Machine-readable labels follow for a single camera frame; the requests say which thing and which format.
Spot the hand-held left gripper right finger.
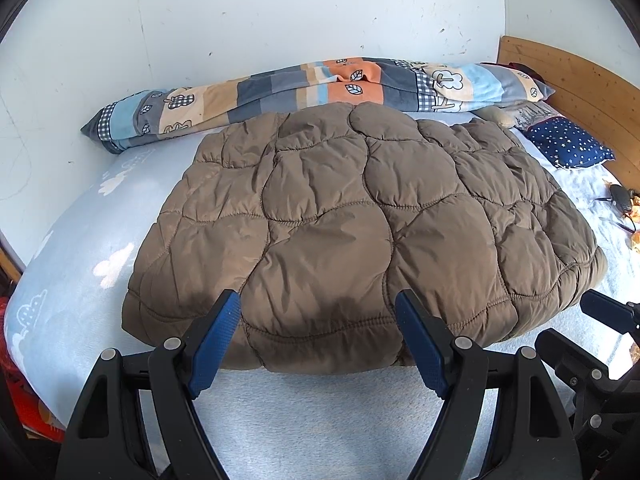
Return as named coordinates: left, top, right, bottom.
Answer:
left=394, top=289, right=583, bottom=480

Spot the red plastic bag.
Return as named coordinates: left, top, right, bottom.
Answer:
left=0, top=330, right=66, bottom=441

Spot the beige cushion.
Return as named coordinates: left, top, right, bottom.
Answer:
left=472, top=106, right=516, bottom=128

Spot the dark patterned glasses case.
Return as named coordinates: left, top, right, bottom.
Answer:
left=607, top=184, right=635, bottom=211

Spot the white printed pillow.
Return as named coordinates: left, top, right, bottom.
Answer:
left=510, top=101, right=553, bottom=131

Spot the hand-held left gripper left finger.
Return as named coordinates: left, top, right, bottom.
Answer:
left=57, top=289, right=242, bottom=480

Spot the brown padded jacket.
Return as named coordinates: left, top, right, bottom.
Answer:
left=122, top=101, right=608, bottom=375

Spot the light blue bed sheet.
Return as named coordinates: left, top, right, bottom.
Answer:
left=2, top=110, right=640, bottom=480

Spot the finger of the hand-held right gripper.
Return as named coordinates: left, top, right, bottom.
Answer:
left=580, top=290, right=640, bottom=336
left=535, top=328, right=618, bottom=413

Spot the navy star print pillow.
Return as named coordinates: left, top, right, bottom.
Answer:
left=525, top=116, right=616, bottom=168

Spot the dark red cloth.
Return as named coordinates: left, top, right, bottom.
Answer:
left=502, top=61, right=546, bottom=83

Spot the wooden headboard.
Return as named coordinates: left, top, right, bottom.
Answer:
left=497, top=35, right=640, bottom=191

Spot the patchwork printed quilt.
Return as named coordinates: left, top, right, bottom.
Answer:
left=81, top=58, right=557, bottom=155

